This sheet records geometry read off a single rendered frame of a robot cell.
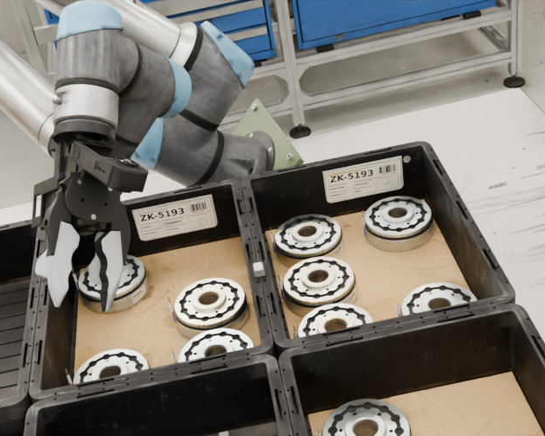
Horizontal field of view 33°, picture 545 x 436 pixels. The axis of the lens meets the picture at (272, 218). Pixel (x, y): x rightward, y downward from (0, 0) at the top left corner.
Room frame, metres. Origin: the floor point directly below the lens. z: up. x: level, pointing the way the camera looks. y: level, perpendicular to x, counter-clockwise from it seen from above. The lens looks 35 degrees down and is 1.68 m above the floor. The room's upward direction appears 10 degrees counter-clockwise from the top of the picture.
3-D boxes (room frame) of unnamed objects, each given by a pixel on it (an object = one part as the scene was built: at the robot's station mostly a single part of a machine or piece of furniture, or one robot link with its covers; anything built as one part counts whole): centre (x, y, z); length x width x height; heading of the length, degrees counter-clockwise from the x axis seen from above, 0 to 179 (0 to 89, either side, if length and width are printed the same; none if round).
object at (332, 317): (0.90, -0.06, 0.86); 0.05 x 0.05 x 0.01
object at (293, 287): (1.01, -0.05, 0.86); 0.10 x 0.10 x 0.01
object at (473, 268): (1.01, -0.12, 0.87); 0.40 x 0.30 x 0.11; 2
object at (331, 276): (1.01, -0.05, 0.86); 0.05 x 0.05 x 0.01
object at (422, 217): (1.12, -0.19, 0.86); 0.10 x 0.10 x 0.01
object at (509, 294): (1.01, -0.12, 0.92); 0.40 x 0.30 x 0.02; 2
